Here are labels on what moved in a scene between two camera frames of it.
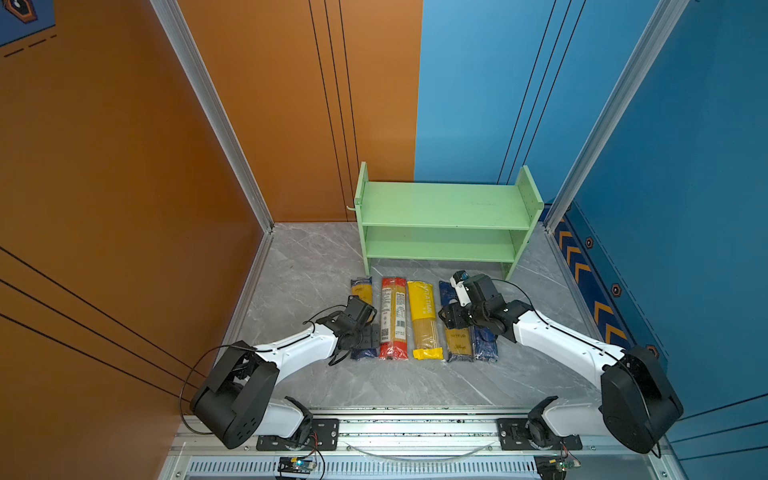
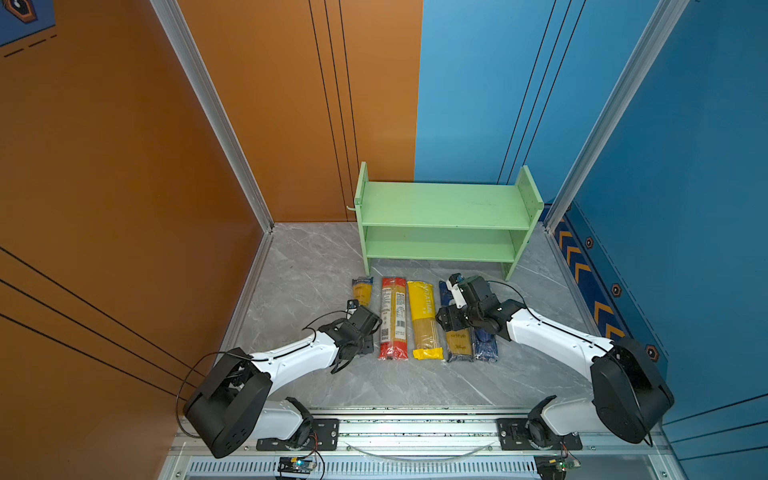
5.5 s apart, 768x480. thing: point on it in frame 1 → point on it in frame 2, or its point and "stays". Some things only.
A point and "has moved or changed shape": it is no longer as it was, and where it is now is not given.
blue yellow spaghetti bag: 364,353 has moved or changed shape
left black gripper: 369,332 stays
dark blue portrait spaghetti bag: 460,346 stays
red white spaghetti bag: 393,321 stays
